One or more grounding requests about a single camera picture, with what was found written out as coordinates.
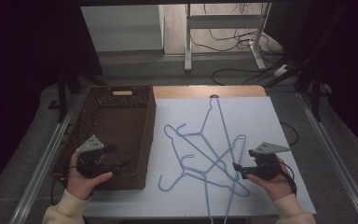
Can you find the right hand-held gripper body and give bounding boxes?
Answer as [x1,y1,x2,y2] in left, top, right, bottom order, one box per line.
[251,142,292,181]

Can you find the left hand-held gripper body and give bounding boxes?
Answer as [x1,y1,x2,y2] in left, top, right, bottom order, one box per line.
[75,134,121,179]

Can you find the blue wire clothes hanger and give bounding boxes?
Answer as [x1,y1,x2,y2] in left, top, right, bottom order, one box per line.
[180,133,248,224]
[158,124,252,199]
[175,95,241,183]

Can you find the brown wicker basket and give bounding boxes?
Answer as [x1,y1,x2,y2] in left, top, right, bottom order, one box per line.
[49,85,158,191]

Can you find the black metal stand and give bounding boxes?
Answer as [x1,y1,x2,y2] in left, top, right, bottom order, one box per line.
[47,66,107,123]
[293,59,335,122]

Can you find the white power strip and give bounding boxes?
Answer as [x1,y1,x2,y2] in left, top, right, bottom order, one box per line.
[272,63,291,77]

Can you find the white cabinet panel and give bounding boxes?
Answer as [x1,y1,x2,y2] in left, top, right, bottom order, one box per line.
[80,4,166,53]

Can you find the dark curtain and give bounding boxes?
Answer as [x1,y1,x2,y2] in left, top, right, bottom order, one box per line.
[265,0,358,153]
[0,0,104,200]

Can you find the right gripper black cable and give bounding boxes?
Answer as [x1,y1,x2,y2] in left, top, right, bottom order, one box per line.
[279,161,298,196]

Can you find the thin black cable loop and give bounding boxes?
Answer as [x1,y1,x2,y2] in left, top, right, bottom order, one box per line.
[280,120,300,147]

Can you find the silver metal rail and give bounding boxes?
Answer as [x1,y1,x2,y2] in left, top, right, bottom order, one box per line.
[296,92,358,224]
[9,92,80,224]

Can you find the black floor cable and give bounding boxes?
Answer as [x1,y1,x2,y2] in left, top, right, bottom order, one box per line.
[211,66,282,87]

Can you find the tangled black floor cables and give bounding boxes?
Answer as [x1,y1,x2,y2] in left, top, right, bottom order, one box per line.
[189,3,285,55]

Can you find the white metal desk frame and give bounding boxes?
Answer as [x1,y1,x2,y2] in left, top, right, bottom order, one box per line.
[184,3,273,73]

